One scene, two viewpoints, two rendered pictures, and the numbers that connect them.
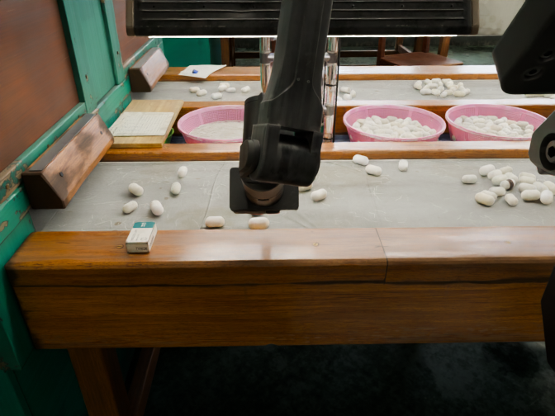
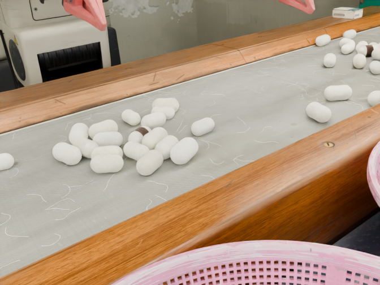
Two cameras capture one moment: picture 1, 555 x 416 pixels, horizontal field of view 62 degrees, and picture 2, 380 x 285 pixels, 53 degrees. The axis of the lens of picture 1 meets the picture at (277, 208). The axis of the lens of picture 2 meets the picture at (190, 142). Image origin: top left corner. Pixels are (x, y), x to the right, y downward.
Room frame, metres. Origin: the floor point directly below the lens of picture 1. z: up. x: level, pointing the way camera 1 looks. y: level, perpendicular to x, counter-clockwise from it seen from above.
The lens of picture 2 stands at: (1.22, -0.64, 0.93)
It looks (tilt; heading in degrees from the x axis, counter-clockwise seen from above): 26 degrees down; 148
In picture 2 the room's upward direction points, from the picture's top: 5 degrees counter-clockwise
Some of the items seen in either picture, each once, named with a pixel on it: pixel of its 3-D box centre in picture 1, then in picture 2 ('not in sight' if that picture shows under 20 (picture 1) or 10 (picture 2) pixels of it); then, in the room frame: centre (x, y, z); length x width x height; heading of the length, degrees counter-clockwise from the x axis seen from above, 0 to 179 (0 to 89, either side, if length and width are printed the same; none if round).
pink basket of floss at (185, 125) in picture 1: (229, 137); not in sight; (1.17, 0.13, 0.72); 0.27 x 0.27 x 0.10
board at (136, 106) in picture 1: (145, 120); not in sight; (1.17, 0.35, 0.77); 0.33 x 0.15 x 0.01; 1
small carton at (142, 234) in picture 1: (141, 236); (347, 12); (0.62, 0.22, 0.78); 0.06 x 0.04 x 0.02; 1
